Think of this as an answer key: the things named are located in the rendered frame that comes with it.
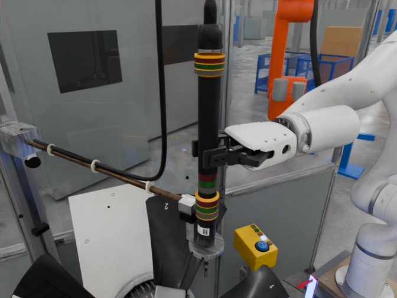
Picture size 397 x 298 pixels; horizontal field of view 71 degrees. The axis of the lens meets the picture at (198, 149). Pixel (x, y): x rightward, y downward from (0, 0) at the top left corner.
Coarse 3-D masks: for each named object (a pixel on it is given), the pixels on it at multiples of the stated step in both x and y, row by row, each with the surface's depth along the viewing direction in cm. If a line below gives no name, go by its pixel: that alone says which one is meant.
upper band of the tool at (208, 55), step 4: (208, 52) 41; (196, 56) 38; (200, 56) 38; (204, 56) 37; (208, 56) 37; (212, 56) 37; (216, 56) 37; (220, 56) 38; (204, 76) 39; (208, 76) 39; (212, 76) 39; (216, 76) 39
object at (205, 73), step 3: (195, 69) 39; (222, 69) 39; (195, 72) 40; (198, 72) 39; (201, 72) 38; (204, 72) 38; (207, 72) 38; (210, 72) 38; (213, 72) 38; (216, 72) 38; (219, 72) 39; (222, 72) 39; (204, 75) 38; (207, 75) 38; (210, 75) 38; (213, 75) 38
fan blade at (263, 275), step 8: (256, 272) 81; (264, 272) 81; (272, 272) 82; (248, 280) 79; (256, 280) 79; (264, 280) 79; (272, 280) 79; (232, 288) 77; (240, 288) 77; (248, 288) 77; (256, 288) 77; (264, 288) 77; (280, 288) 78; (224, 296) 74; (232, 296) 74; (240, 296) 75; (248, 296) 75; (256, 296) 75; (264, 296) 75; (272, 296) 76; (280, 296) 76; (288, 296) 77
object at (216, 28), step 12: (204, 12) 36; (216, 12) 36; (204, 24) 37; (216, 24) 37; (204, 36) 37; (216, 36) 37; (204, 48) 37; (216, 48) 37; (204, 228) 51; (204, 240) 52
